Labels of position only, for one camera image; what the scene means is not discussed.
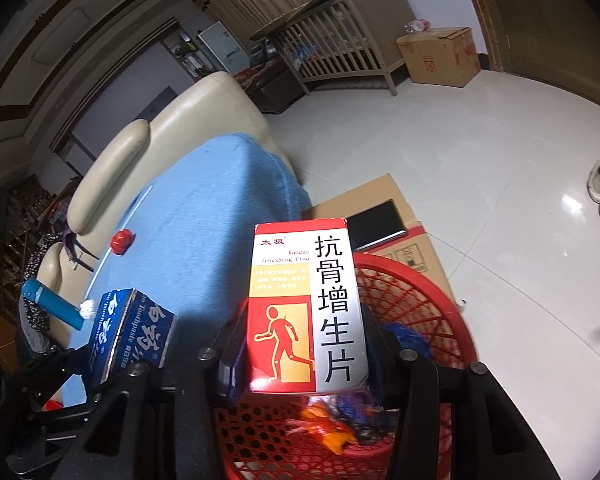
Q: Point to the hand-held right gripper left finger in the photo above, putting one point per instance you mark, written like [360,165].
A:
[232,360]

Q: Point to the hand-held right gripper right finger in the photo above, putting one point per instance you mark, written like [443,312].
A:
[390,375]

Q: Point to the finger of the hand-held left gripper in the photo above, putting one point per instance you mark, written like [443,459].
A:
[60,357]

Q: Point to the blue plastic bag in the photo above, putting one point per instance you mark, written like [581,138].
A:
[405,335]

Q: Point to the blue toothpaste box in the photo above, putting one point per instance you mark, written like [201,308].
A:
[130,335]

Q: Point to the red plastic basket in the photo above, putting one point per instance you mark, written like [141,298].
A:
[415,300]

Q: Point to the orange snack wrapper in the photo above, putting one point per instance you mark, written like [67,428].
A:
[330,427]

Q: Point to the red and white medicine box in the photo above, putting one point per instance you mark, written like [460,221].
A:
[305,310]

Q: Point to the blue thermos bottle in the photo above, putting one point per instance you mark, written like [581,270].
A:
[55,305]

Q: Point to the dark floral clothing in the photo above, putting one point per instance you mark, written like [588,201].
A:
[35,310]

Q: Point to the white crumpled tissue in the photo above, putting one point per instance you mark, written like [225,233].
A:
[87,308]

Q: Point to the red crumpled plastic ball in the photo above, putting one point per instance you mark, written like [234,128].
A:
[122,241]

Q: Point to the dark wooden shelf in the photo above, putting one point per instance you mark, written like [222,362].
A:
[30,220]

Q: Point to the black tablet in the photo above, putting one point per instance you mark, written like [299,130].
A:
[375,225]

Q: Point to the thin white rod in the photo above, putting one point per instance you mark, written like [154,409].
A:
[125,220]

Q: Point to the flat cardboard box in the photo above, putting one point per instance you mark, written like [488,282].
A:
[370,195]

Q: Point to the beige leather sofa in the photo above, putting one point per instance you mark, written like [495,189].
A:
[205,110]

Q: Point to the brown cardboard box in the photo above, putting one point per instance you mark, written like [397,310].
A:
[440,57]

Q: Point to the wooden crib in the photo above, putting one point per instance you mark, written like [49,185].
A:
[340,35]

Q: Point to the clear plastic bottle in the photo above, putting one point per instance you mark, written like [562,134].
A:
[419,25]

